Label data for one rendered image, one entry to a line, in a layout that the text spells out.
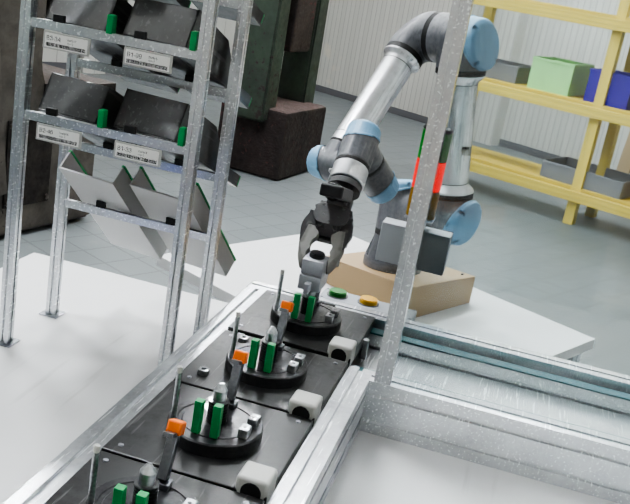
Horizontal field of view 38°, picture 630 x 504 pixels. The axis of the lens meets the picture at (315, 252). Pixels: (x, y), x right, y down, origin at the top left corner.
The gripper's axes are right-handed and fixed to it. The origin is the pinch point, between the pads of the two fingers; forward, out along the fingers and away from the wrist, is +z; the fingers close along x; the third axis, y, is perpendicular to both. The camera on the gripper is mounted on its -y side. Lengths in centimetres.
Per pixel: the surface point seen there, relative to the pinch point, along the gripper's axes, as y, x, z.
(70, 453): -35, 15, 55
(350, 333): 9.1, -9.2, 8.5
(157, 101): -29.3, 29.9, -8.8
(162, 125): -28.2, 27.5, -4.8
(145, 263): 258, 145, -109
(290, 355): -7.0, -2.9, 22.3
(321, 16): 383, 149, -412
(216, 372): -12.7, 6.9, 30.8
